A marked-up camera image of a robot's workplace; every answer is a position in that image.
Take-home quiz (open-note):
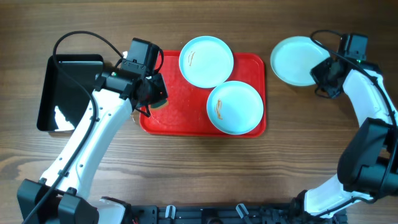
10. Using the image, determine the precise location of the green orange sponge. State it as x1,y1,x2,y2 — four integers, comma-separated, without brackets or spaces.
150,99,169,110

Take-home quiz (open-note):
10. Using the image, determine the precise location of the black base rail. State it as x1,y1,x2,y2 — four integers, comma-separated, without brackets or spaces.
128,203,348,224

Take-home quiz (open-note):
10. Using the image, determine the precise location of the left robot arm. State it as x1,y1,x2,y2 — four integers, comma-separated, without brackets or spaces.
17,38,168,223

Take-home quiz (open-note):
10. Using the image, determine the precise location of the red plastic tray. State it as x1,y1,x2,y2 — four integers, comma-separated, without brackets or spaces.
139,50,266,138

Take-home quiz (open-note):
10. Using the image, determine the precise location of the white plate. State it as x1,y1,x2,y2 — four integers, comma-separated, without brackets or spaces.
270,36,330,86
178,36,234,88
206,81,265,135

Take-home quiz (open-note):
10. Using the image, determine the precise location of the black rectangular water tray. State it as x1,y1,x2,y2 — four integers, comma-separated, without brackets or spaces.
37,54,104,132

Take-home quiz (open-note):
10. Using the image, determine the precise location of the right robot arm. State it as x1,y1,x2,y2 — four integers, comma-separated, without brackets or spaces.
264,32,397,223

